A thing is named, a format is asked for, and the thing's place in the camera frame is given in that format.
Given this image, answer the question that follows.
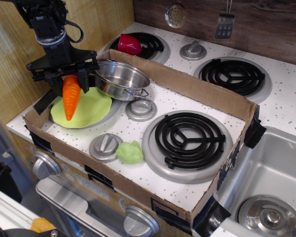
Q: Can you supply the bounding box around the cardboard fence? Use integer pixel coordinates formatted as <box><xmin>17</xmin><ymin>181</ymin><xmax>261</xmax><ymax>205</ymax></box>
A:
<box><xmin>24</xmin><ymin>49</ymin><xmax>259</xmax><ymax>237</ymax></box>

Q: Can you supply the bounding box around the silver knob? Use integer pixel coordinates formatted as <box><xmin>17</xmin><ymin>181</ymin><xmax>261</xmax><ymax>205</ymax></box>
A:
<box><xmin>125</xmin><ymin>99</ymin><xmax>157</xmax><ymax>122</ymax></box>
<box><xmin>180</xmin><ymin>41</ymin><xmax>207</xmax><ymax>61</ymax></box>
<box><xmin>89</xmin><ymin>133</ymin><xmax>123</xmax><ymax>163</ymax></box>

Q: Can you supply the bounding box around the black burner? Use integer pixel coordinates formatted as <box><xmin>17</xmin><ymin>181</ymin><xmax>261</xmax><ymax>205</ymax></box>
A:
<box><xmin>105</xmin><ymin>32</ymin><xmax>170</xmax><ymax>64</ymax></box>
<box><xmin>142</xmin><ymin>111</ymin><xmax>233</xmax><ymax>184</ymax></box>
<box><xmin>193</xmin><ymin>57</ymin><xmax>272</xmax><ymax>104</ymax></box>

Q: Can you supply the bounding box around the light green plate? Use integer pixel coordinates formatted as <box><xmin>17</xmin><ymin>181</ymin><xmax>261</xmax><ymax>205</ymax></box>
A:
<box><xmin>50</xmin><ymin>87</ymin><xmax>112</xmax><ymax>128</ymax></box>

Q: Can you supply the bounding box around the small steel pot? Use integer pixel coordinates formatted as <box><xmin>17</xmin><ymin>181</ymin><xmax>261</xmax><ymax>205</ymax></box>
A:
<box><xmin>94</xmin><ymin>59</ymin><xmax>150</xmax><ymax>101</ymax></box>

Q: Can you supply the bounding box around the back right black burner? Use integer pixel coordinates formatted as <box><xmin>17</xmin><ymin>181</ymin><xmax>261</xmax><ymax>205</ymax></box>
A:
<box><xmin>193</xmin><ymin>57</ymin><xmax>272</xmax><ymax>104</ymax></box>

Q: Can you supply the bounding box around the silver knob centre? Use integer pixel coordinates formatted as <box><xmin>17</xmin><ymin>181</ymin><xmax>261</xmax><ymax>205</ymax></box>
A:
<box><xmin>125</xmin><ymin>99</ymin><xmax>157</xmax><ymax>122</ymax></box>

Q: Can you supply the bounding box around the front right black burner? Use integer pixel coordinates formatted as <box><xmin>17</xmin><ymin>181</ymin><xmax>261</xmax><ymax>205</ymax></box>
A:
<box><xmin>142</xmin><ymin>111</ymin><xmax>233</xmax><ymax>184</ymax></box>

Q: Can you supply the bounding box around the left oven dial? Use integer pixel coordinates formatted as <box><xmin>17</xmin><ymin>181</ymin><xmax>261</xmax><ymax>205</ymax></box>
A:
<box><xmin>32</xmin><ymin>151</ymin><xmax>62</xmax><ymax>180</ymax></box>

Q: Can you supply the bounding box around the steel pot lid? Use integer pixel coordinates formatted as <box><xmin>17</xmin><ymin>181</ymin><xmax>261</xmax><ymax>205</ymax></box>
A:
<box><xmin>236</xmin><ymin>195</ymin><xmax>296</xmax><ymax>237</ymax></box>

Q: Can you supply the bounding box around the toy kitchen stove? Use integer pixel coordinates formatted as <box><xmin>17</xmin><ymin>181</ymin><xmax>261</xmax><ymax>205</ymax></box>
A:
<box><xmin>7</xmin><ymin>23</ymin><xmax>296</xmax><ymax>237</ymax></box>

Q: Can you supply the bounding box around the oven dial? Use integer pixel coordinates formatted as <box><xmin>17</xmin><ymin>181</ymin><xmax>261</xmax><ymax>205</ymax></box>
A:
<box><xmin>123</xmin><ymin>205</ymin><xmax>160</xmax><ymax>237</ymax></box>
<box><xmin>32</xmin><ymin>151</ymin><xmax>62</xmax><ymax>180</ymax></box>

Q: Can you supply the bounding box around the oven door handle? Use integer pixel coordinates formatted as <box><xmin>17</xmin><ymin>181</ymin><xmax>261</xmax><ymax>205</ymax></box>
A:
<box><xmin>36</xmin><ymin>178</ymin><xmax>120</xmax><ymax>237</ymax></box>

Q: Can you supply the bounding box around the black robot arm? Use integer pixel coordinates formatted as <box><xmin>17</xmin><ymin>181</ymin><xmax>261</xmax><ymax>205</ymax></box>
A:
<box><xmin>12</xmin><ymin>0</ymin><xmax>99</xmax><ymax>96</ymax></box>

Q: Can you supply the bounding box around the hanging metal strainer spoon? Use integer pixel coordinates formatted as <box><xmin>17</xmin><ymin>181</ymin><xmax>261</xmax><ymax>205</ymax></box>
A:
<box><xmin>165</xmin><ymin>0</ymin><xmax>187</xmax><ymax>29</ymax></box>

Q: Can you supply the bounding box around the hanging metal spatula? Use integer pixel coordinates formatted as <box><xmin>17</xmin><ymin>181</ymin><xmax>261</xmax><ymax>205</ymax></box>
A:
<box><xmin>215</xmin><ymin>0</ymin><xmax>235</xmax><ymax>40</ymax></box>

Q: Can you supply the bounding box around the orange toy carrot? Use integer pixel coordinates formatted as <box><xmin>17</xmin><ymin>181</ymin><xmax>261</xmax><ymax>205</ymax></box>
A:
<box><xmin>62</xmin><ymin>75</ymin><xmax>81</xmax><ymax>120</ymax></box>

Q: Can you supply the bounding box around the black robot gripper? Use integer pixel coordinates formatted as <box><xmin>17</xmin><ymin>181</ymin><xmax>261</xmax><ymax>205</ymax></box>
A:
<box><xmin>26</xmin><ymin>39</ymin><xmax>100</xmax><ymax>97</ymax></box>

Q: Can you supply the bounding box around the silver knob front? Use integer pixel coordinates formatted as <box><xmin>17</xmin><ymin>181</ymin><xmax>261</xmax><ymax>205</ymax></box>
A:
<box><xmin>89</xmin><ymin>133</ymin><xmax>123</xmax><ymax>163</ymax></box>

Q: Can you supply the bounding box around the green toy lettuce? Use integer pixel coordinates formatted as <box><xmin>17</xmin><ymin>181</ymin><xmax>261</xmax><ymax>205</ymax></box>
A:
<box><xmin>116</xmin><ymin>141</ymin><xmax>144</xmax><ymax>164</ymax></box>

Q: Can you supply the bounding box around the right oven dial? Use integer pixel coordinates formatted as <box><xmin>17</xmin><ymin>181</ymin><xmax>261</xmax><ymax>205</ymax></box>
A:
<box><xmin>123</xmin><ymin>205</ymin><xmax>160</xmax><ymax>237</ymax></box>

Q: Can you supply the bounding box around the silver knob back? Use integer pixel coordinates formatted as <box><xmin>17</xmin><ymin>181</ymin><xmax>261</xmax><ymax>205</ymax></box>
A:
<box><xmin>180</xmin><ymin>41</ymin><xmax>207</xmax><ymax>61</ymax></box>

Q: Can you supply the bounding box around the steel sink basin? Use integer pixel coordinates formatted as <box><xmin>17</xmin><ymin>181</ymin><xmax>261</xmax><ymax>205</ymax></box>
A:
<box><xmin>216</xmin><ymin>127</ymin><xmax>296</xmax><ymax>237</ymax></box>

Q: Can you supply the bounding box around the back left black burner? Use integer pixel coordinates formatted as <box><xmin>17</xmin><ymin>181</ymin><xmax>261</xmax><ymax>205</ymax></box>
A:
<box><xmin>105</xmin><ymin>32</ymin><xmax>170</xmax><ymax>64</ymax></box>

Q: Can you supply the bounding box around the red toy pepper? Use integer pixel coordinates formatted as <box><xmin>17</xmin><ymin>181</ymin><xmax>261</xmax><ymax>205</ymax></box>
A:
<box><xmin>117</xmin><ymin>34</ymin><xmax>142</xmax><ymax>55</ymax></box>

